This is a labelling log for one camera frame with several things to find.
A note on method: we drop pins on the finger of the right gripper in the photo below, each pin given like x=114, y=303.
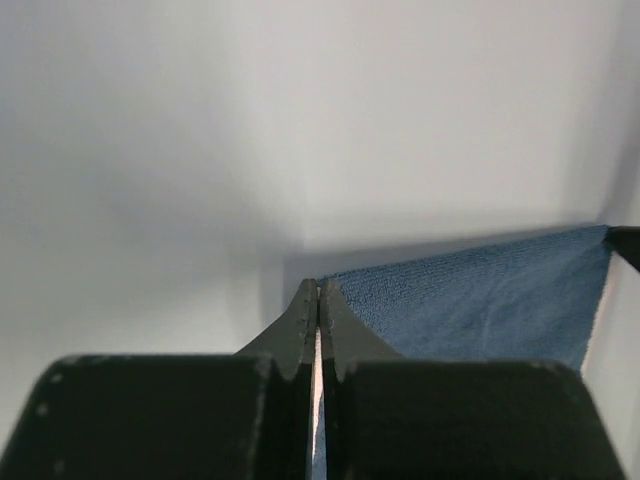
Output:
x=625, y=242

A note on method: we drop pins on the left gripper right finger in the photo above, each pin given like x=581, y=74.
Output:
x=389, y=417

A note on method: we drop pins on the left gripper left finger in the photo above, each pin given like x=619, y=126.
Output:
x=241, y=416

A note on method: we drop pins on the dark blue cream-edged towel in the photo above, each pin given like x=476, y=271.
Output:
x=534, y=298

